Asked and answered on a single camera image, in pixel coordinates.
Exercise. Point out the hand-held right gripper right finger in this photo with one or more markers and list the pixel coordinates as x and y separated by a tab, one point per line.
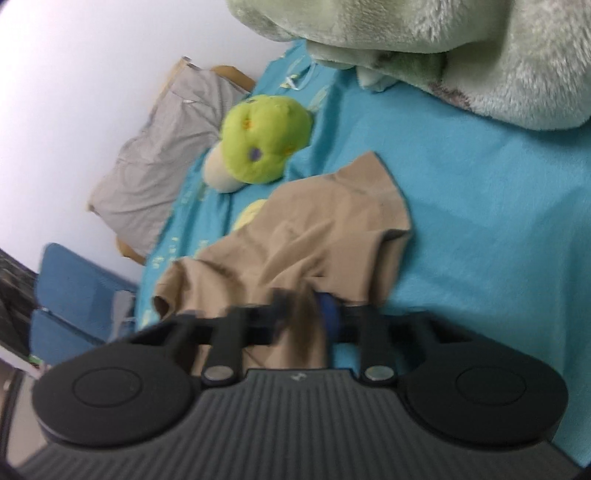
328	316

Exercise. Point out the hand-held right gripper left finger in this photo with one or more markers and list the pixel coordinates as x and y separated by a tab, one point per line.
258	325

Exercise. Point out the tan t-shirt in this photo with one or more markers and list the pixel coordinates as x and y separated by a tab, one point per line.
300	217

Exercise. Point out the green plush toy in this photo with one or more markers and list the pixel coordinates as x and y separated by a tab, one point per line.
258	138

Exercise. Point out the blue chair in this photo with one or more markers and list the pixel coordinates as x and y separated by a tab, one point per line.
74	286

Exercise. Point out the blue printed bed sheet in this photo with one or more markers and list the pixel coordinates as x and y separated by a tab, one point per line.
485	207

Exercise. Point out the grey pillow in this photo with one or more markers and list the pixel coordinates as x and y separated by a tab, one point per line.
157	157

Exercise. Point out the dark patterned cloth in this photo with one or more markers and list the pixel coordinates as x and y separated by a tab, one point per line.
14	295

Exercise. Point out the light green fluffy blanket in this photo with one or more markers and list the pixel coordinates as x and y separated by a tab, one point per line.
485	50

